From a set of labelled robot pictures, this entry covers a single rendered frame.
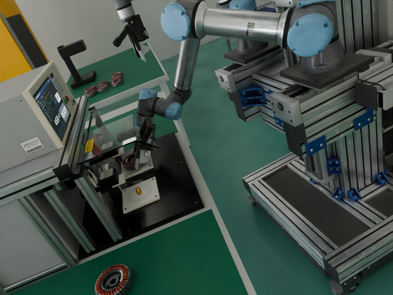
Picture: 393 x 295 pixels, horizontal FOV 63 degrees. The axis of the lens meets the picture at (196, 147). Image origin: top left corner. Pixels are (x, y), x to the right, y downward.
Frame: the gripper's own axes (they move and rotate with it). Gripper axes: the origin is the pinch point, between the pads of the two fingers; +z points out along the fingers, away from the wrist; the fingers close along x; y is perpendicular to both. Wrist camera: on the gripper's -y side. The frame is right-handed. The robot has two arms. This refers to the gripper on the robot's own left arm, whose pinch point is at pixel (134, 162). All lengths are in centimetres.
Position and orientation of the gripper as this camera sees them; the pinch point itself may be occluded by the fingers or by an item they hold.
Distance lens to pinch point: 152.0
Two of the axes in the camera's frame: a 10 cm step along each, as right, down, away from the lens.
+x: -2.2, -4.4, 8.7
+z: -1.9, 9.0, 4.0
